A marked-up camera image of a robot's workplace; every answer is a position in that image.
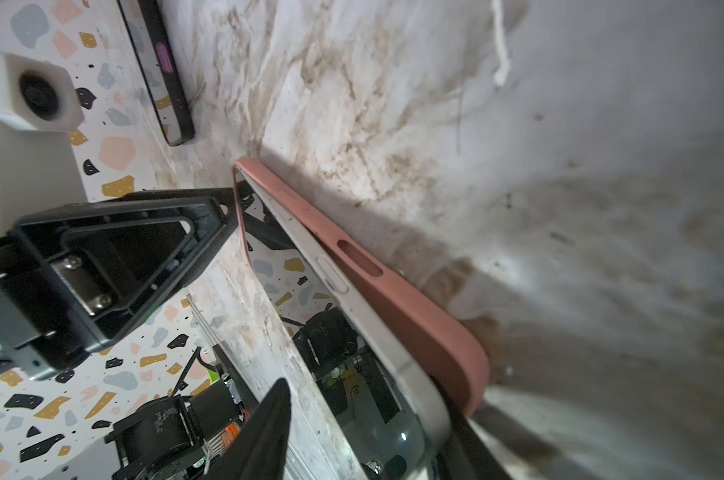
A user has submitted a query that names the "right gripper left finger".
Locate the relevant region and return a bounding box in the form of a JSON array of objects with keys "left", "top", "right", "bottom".
[{"left": 208, "top": 378, "right": 292, "bottom": 480}]

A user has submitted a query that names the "pink phone case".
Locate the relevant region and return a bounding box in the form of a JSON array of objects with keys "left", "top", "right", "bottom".
[{"left": 235, "top": 158, "right": 491, "bottom": 417}]

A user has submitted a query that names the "black phone case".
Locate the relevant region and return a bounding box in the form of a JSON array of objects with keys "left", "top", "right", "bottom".
[
  {"left": 234, "top": 167, "right": 450, "bottom": 479},
  {"left": 118, "top": 0, "right": 196, "bottom": 147}
]

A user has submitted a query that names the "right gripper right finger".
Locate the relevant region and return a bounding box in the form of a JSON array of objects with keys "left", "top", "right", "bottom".
[{"left": 433, "top": 389, "right": 512, "bottom": 480}]

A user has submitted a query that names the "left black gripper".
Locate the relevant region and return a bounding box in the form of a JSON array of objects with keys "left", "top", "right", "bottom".
[{"left": 0, "top": 188, "right": 238, "bottom": 380}]

